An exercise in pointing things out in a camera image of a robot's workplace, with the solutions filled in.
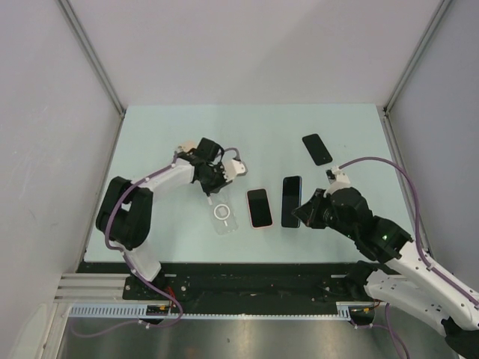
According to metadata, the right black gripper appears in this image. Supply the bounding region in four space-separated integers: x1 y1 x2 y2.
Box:
293 188 357 240

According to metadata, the beige magsafe phone case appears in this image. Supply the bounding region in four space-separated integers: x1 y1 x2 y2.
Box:
177 141 197 153

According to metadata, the pink phone case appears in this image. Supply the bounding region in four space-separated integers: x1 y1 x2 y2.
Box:
245 187 274 230

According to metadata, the clear magsafe phone case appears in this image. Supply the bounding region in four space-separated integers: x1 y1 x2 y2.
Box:
207 193 239 236

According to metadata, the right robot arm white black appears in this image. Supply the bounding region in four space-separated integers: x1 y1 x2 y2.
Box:
293 188 478 358

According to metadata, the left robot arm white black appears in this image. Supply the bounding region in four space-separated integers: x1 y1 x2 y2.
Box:
95 138 248 299

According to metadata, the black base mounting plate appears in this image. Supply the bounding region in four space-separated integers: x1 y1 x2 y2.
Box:
78 261 391 310

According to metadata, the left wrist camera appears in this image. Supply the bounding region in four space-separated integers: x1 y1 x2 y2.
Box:
223 159 248 182

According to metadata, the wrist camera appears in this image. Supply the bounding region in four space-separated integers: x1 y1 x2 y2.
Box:
326 166 351 188
223 159 248 182

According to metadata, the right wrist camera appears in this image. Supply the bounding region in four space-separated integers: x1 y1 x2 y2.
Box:
326 166 351 188

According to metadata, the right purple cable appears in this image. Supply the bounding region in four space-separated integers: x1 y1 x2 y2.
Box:
336 156 479 355

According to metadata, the white slotted cable duct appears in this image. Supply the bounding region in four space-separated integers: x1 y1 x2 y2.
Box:
69 302 375 320

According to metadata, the left aluminium corner post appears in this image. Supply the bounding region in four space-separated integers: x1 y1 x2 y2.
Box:
55 0 126 117

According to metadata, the aluminium corner post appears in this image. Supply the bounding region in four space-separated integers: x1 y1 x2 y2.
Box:
382 0 455 116
55 0 126 117

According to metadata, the right aluminium corner post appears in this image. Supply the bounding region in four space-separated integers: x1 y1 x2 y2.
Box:
382 0 455 116

